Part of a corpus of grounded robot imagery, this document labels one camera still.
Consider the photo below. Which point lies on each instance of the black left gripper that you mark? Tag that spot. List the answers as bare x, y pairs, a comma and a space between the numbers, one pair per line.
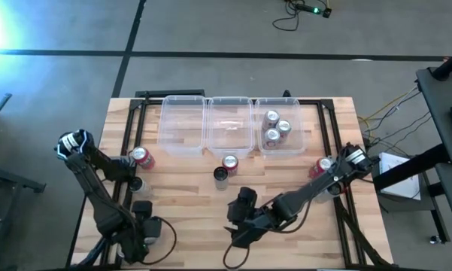
135, 244

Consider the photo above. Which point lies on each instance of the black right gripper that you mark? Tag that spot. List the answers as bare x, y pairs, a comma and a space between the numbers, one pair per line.
252, 222

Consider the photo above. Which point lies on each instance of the silver can with black lid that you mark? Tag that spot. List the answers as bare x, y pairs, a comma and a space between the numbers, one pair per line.
220, 174
336, 190
136, 184

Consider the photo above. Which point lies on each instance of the clear plastic bin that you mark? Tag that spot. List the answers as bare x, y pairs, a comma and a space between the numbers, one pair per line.
229, 113
297, 113
180, 128

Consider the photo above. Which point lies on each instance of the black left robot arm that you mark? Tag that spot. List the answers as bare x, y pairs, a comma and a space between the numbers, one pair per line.
94, 188

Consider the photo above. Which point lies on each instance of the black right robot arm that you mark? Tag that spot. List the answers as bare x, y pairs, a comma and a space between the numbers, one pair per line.
316, 184

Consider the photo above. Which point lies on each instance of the black metal stand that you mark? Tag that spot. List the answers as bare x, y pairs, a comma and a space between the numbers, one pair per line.
22, 183

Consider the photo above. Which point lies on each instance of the white paper box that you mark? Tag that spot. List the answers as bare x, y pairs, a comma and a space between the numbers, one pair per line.
398, 177

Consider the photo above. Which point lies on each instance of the black desk beam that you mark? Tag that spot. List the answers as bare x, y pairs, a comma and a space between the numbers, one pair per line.
410, 167

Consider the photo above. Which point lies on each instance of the small caster wheel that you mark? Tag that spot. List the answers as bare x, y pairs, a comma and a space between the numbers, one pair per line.
434, 239

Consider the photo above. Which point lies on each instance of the black power strip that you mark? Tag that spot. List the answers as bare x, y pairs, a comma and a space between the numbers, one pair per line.
306, 7

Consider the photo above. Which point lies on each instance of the small black power adapter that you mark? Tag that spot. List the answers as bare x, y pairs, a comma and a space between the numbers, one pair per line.
326, 13

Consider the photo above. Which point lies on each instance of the black pole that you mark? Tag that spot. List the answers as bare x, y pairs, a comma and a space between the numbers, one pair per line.
449, 66

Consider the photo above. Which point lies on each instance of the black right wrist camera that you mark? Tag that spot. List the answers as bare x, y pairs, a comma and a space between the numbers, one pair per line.
247, 197

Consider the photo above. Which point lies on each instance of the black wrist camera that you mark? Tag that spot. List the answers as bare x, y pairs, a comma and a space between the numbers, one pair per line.
142, 211
247, 197

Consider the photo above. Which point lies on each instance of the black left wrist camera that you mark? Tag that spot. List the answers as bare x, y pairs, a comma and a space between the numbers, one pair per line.
142, 211

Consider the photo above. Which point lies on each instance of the black aluminium table frame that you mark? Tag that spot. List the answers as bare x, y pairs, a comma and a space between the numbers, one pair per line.
325, 124

